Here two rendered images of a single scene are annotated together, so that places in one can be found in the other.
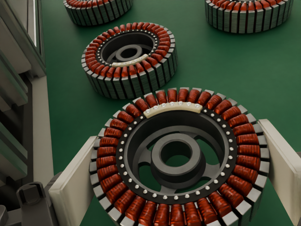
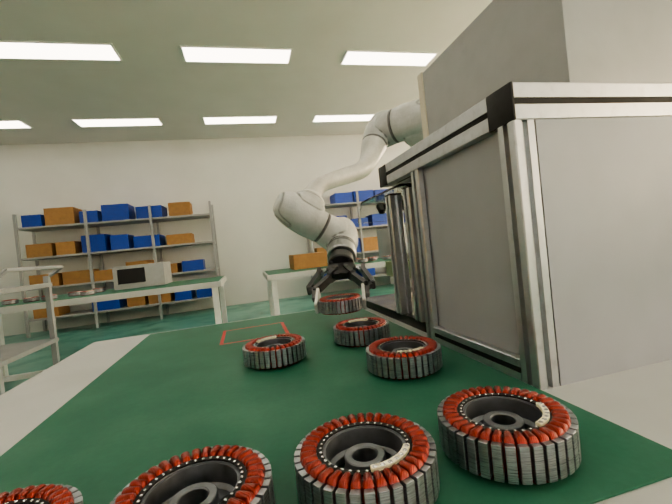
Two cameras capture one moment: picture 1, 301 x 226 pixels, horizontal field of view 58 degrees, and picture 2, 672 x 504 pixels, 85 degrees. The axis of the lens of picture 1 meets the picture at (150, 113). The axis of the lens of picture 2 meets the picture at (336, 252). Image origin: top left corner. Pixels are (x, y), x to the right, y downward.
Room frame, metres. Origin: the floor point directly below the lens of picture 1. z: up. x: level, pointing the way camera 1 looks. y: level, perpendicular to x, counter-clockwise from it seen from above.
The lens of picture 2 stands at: (1.00, -0.12, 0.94)
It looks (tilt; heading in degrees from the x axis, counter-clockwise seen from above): 1 degrees down; 173
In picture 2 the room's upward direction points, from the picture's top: 6 degrees counter-clockwise
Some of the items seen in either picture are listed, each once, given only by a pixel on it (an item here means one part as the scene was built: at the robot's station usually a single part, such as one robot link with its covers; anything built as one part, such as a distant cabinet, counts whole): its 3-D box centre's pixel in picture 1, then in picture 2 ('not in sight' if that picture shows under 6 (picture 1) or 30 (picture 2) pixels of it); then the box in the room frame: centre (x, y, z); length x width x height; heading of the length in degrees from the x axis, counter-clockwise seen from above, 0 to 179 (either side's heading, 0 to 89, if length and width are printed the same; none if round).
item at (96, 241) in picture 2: not in sight; (98, 243); (-5.84, -3.38, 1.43); 0.42 x 0.36 x 0.29; 4
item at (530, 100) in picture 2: not in sight; (579, 145); (0.34, 0.47, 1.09); 0.68 x 0.44 x 0.05; 96
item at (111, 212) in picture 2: not in sight; (118, 213); (-5.89, -3.01, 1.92); 0.42 x 0.42 x 0.28; 8
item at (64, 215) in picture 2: not in sight; (64, 217); (-5.80, -3.85, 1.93); 0.42 x 0.40 x 0.29; 98
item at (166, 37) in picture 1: (130, 58); (361, 331); (0.28, 0.01, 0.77); 0.11 x 0.11 x 0.04
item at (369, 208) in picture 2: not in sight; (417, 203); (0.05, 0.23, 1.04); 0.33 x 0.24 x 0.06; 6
